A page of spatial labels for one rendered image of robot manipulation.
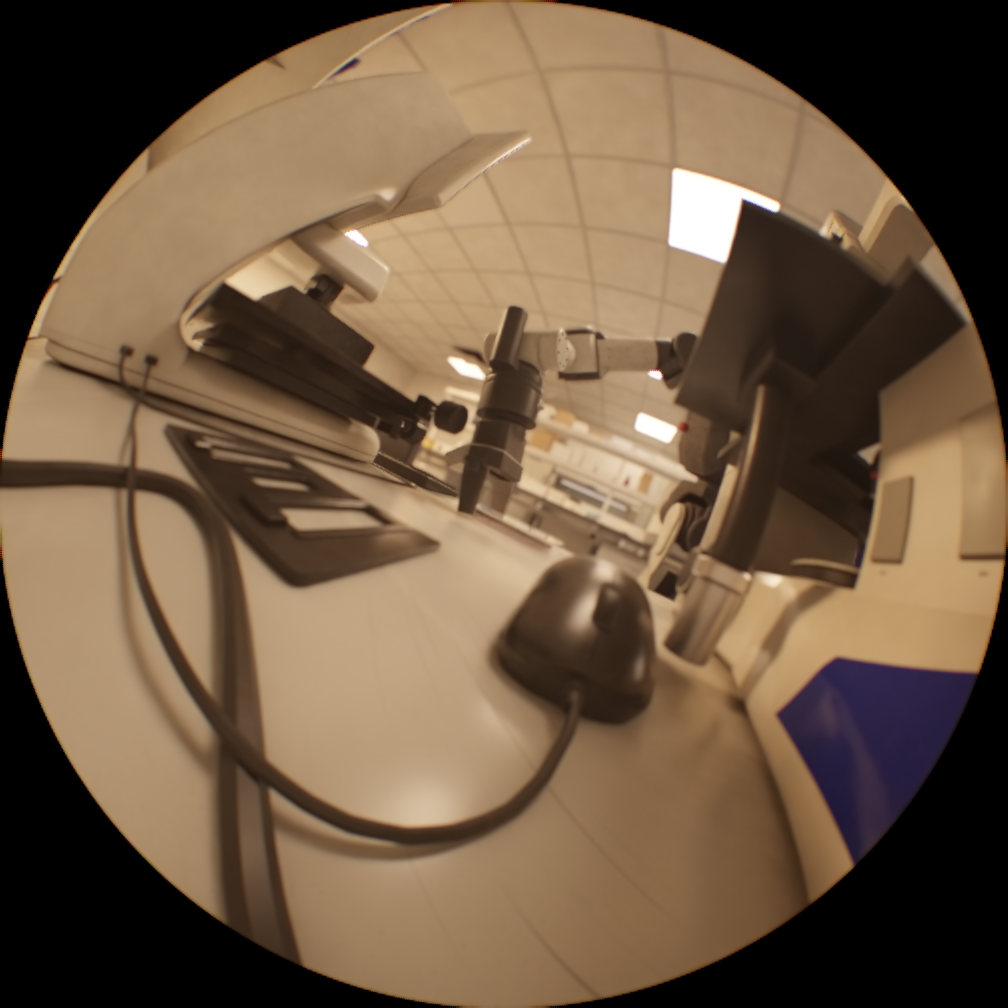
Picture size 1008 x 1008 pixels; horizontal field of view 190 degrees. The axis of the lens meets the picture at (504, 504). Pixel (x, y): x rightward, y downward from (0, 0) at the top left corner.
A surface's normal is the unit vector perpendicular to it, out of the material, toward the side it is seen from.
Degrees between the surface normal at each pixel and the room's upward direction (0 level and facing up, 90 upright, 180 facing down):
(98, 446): 0
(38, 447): 0
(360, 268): 81
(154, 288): 90
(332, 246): 83
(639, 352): 113
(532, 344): 91
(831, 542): 85
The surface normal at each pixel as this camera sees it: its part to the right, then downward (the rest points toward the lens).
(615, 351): -0.11, 0.41
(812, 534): -0.28, -0.18
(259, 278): 0.85, 0.40
